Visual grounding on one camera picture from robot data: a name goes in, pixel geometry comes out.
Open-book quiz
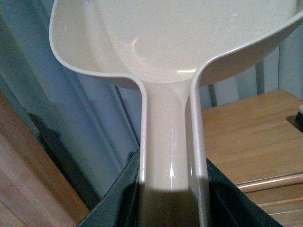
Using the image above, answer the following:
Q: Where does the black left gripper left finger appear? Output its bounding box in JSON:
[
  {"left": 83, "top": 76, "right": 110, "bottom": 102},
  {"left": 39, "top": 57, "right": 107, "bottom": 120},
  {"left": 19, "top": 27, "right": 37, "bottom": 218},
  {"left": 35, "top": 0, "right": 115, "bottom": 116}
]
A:
[{"left": 80, "top": 150, "right": 140, "bottom": 227}]

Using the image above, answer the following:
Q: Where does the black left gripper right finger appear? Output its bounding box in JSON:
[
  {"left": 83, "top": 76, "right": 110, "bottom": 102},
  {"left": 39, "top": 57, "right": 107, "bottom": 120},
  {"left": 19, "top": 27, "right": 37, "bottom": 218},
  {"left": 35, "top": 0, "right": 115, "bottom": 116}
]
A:
[{"left": 207, "top": 159, "right": 281, "bottom": 227}]

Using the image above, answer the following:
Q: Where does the beige hand brush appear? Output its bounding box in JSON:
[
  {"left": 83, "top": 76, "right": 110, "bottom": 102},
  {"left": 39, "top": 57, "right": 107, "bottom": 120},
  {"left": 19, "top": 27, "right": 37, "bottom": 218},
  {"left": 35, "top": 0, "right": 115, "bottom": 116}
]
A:
[{"left": 294, "top": 105, "right": 303, "bottom": 131}]

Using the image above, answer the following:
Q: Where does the beige plastic dustpan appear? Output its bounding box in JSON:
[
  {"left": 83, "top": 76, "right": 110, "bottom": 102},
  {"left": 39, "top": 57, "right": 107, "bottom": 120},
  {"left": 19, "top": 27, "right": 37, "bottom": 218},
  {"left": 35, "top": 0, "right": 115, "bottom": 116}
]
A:
[{"left": 49, "top": 0, "right": 303, "bottom": 227}]

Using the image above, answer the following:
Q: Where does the wooden nightstand cabinet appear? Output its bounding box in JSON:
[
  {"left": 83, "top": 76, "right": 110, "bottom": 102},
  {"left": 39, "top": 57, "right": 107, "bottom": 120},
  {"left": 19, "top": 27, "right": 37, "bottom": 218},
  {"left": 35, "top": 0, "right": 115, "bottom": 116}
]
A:
[{"left": 202, "top": 90, "right": 303, "bottom": 227}]

